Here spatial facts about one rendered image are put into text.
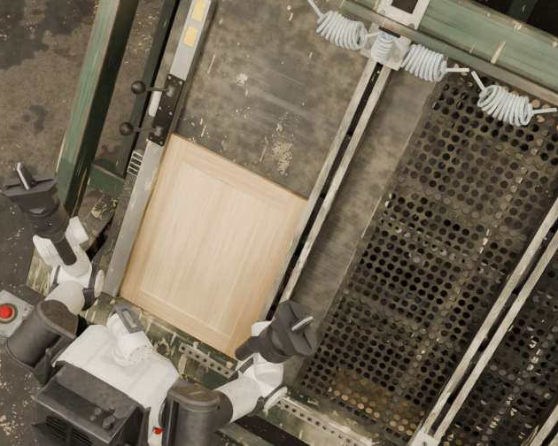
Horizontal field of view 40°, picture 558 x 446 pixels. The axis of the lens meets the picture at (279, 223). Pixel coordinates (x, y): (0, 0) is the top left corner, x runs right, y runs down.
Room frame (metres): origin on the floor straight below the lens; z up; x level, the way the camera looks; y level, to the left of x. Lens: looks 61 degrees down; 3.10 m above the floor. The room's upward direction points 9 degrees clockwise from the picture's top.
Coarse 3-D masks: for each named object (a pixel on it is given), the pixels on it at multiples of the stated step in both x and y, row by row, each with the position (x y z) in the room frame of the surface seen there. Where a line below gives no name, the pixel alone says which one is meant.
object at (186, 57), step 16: (192, 0) 1.40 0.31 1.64; (208, 0) 1.39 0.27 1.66; (208, 16) 1.38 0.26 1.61; (192, 48) 1.32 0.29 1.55; (176, 64) 1.29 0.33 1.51; (192, 64) 1.30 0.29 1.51; (176, 112) 1.22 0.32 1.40; (144, 160) 1.13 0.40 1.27; (160, 160) 1.13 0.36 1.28; (144, 176) 1.09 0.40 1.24; (144, 192) 1.06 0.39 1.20; (128, 208) 1.03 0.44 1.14; (144, 208) 1.03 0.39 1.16; (128, 224) 1.00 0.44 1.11; (128, 240) 0.97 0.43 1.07; (112, 256) 0.94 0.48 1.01; (128, 256) 0.94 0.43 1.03; (112, 272) 0.90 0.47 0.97; (112, 288) 0.87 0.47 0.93
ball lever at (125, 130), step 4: (120, 124) 1.13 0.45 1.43; (124, 124) 1.13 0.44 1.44; (128, 124) 1.13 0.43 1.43; (120, 128) 1.11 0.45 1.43; (124, 128) 1.11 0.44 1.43; (128, 128) 1.12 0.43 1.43; (132, 128) 1.12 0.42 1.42; (136, 128) 1.14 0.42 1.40; (140, 128) 1.14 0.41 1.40; (144, 128) 1.15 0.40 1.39; (148, 128) 1.16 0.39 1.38; (152, 128) 1.17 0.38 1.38; (156, 128) 1.17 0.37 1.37; (160, 128) 1.17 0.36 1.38; (120, 132) 1.11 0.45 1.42; (124, 132) 1.11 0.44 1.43; (128, 132) 1.11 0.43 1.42; (132, 132) 1.12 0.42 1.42; (156, 132) 1.16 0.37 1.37; (160, 132) 1.17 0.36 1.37
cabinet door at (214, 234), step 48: (192, 144) 1.16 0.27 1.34; (192, 192) 1.07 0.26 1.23; (240, 192) 1.06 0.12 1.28; (288, 192) 1.06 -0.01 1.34; (144, 240) 0.98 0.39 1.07; (192, 240) 0.97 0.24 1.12; (240, 240) 0.97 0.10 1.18; (288, 240) 0.96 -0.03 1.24; (144, 288) 0.87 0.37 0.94; (192, 288) 0.87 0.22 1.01; (240, 288) 0.87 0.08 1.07; (240, 336) 0.77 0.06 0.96
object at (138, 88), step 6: (132, 84) 1.19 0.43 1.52; (138, 84) 1.19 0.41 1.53; (144, 84) 1.20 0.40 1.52; (132, 90) 1.18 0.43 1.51; (138, 90) 1.18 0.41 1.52; (144, 90) 1.19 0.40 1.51; (150, 90) 1.20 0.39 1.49; (156, 90) 1.21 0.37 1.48; (162, 90) 1.22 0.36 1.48; (168, 90) 1.23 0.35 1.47; (174, 90) 1.24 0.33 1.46
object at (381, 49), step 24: (384, 0) 1.30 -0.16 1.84; (408, 24) 1.26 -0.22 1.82; (384, 48) 1.14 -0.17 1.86; (384, 72) 1.21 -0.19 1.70; (360, 96) 1.18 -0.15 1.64; (360, 120) 1.14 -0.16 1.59; (336, 144) 1.10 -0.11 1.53; (360, 144) 1.13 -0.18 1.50; (336, 168) 1.08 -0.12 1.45; (312, 192) 1.02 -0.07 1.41; (336, 192) 1.02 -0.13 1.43; (312, 216) 1.00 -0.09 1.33; (312, 240) 0.93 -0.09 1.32; (288, 264) 0.89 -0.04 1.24; (288, 288) 0.84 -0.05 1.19; (264, 312) 0.79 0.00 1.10
